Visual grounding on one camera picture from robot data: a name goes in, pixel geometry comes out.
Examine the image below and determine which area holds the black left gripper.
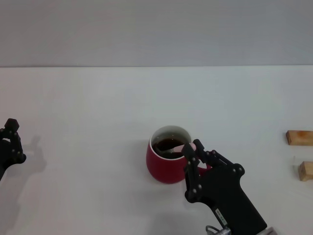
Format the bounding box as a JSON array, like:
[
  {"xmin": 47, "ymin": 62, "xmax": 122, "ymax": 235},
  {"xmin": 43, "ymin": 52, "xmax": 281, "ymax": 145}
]
[{"xmin": 0, "ymin": 118, "xmax": 27, "ymax": 182}]

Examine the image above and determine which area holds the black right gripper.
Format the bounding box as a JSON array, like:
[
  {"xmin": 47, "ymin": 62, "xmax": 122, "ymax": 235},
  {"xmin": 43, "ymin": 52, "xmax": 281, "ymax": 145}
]
[{"xmin": 182, "ymin": 139, "xmax": 268, "ymax": 235}]

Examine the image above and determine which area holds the pink spoon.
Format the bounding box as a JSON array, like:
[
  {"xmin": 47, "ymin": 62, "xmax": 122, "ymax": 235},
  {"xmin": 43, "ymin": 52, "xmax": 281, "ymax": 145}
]
[{"xmin": 156, "ymin": 143, "xmax": 197, "ymax": 154}]

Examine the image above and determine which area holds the red ceramic mug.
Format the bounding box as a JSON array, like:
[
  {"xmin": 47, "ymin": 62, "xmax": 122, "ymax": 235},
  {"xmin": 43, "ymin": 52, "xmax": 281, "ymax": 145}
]
[{"xmin": 146, "ymin": 125, "xmax": 213, "ymax": 184}]

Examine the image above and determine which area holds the dark coffee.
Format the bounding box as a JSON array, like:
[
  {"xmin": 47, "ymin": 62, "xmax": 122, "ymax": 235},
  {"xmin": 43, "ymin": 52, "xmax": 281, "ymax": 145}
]
[{"xmin": 151, "ymin": 138, "xmax": 189, "ymax": 159}]

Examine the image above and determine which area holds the right wrist metal connector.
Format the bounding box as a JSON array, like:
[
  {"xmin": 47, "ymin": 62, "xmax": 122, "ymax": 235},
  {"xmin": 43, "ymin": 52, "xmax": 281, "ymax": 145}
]
[{"xmin": 206, "ymin": 224, "xmax": 232, "ymax": 235}]

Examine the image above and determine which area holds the long wooden block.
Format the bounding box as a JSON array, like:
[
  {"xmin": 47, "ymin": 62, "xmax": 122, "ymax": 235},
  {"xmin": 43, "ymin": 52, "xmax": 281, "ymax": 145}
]
[{"xmin": 286, "ymin": 130, "xmax": 313, "ymax": 147}]

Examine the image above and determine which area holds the short wooden block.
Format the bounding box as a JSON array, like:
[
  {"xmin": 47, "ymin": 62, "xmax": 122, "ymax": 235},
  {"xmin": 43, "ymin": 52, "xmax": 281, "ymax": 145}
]
[{"xmin": 298, "ymin": 161, "xmax": 313, "ymax": 182}]

